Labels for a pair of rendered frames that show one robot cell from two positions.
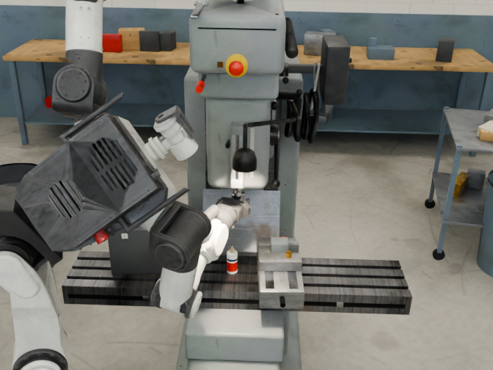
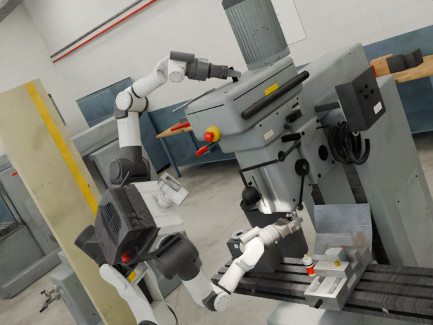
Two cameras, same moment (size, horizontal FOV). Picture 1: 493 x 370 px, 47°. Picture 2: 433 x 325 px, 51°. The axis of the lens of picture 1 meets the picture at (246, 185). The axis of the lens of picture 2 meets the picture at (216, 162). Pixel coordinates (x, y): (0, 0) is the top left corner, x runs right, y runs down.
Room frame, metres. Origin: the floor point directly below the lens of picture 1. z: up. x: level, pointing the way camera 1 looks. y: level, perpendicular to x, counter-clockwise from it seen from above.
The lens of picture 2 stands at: (0.36, -1.20, 2.10)
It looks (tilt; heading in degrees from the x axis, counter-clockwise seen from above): 15 degrees down; 48
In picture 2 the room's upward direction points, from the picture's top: 24 degrees counter-clockwise
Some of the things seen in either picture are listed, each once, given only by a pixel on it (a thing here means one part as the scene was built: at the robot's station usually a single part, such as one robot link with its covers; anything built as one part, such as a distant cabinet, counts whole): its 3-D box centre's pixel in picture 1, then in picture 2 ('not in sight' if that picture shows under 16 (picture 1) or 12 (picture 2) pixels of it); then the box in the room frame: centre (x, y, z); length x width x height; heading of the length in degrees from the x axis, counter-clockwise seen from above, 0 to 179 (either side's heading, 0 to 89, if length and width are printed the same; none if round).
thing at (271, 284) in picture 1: (279, 266); (337, 271); (1.73, -0.12, 0.98); 0.35 x 0.15 x 0.11; 1
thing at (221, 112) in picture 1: (239, 134); (274, 171); (1.77, 0.03, 1.47); 0.21 x 0.19 x 0.32; 89
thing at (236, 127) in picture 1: (237, 155); (261, 189); (1.65, 0.03, 1.45); 0.04 x 0.04 x 0.21; 89
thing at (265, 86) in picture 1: (240, 69); (261, 123); (1.80, 0.03, 1.68); 0.34 x 0.24 x 0.10; 179
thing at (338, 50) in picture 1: (334, 69); (362, 98); (2.05, -0.31, 1.62); 0.20 x 0.09 x 0.21; 179
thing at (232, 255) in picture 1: (232, 258); (308, 264); (1.77, 0.05, 0.98); 0.04 x 0.04 x 0.11
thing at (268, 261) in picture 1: (279, 261); (332, 269); (1.70, -0.12, 1.02); 0.15 x 0.06 x 0.04; 91
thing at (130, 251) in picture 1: (141, 242); (254, 249); (1.80, 0.38, 1.03); 0.22 x 0.12 x 0.20; 96
